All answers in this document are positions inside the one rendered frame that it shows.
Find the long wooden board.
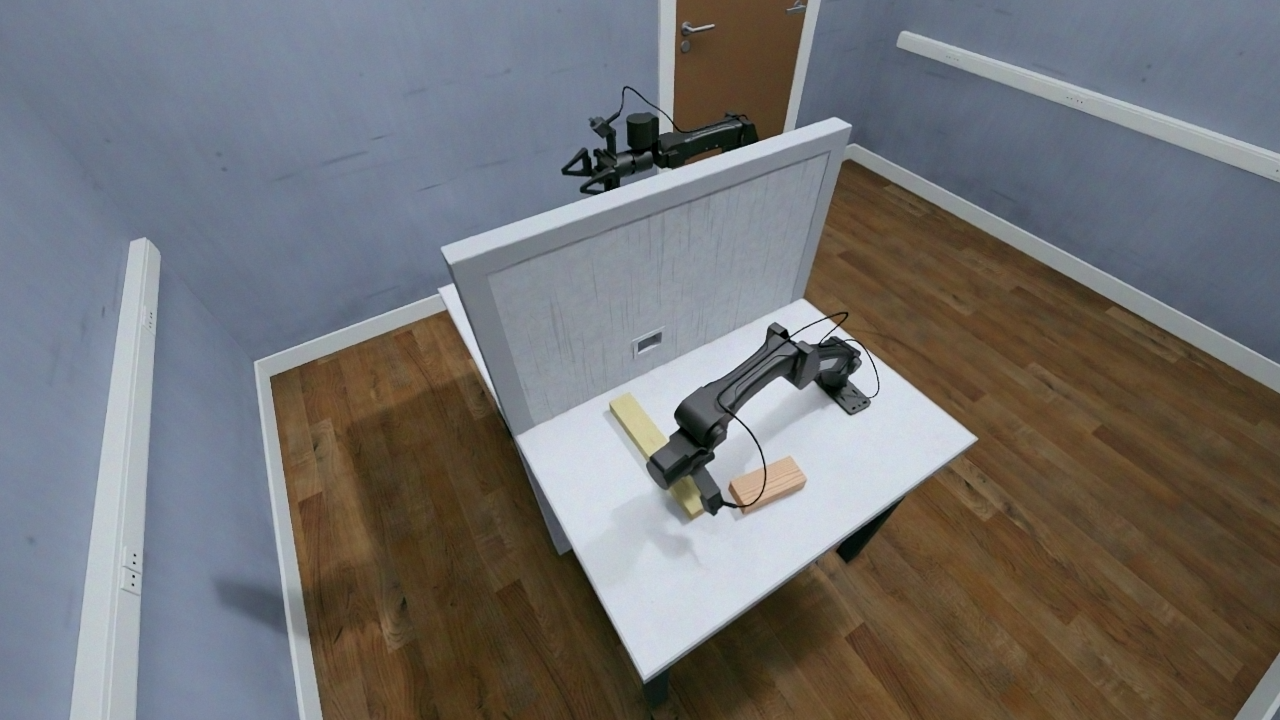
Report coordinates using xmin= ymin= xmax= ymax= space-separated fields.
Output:
xmin=609 ymin=392 xmax=705 ymax=521

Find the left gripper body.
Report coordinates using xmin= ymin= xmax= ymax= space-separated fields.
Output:
xmin=684 ymin=452 xmax=724 ymax=512

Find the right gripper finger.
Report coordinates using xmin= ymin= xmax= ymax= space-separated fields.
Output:
xmin=561 ymin=147 xmax=591 ymax=177
xmin=580 ymin=167 xmax=614 ymax=195

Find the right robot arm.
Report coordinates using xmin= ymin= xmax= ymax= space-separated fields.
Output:
xmin=589 ymin=111 xmax=759 ymax=176

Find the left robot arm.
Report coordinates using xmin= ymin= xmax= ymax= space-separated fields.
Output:
xmin=646 ymin=322 xmax=870 ymax=491

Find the grey panel wall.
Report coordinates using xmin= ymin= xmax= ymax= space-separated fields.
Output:
xmin=442 ymin=117 xmax=852 ymax=436

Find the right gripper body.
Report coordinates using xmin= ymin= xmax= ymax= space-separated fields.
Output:
xmin=588 ymin=117 xmax=635 ymax=190

